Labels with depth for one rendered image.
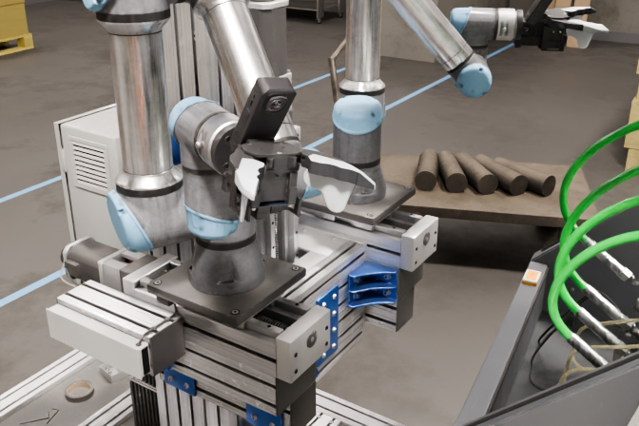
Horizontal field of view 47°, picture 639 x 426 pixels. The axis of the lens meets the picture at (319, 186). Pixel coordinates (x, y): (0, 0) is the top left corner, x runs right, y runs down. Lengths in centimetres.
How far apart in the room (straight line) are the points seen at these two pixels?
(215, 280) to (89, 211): 54
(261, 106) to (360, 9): 98
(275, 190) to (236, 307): 53
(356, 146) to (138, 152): 63
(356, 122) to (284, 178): 86
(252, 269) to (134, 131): 35
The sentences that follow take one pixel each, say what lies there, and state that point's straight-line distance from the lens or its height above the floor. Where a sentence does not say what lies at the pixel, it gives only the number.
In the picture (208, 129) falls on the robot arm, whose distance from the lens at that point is 94.
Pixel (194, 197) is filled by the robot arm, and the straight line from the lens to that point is 103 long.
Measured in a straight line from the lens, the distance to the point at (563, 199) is 134.
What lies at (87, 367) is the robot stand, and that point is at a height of 21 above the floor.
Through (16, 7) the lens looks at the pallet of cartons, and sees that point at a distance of 891.
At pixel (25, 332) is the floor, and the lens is 338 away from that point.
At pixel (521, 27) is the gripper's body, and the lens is 182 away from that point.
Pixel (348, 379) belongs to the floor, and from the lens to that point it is 289.
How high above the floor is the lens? 175
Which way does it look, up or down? 23 degrees down
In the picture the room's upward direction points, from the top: straight up
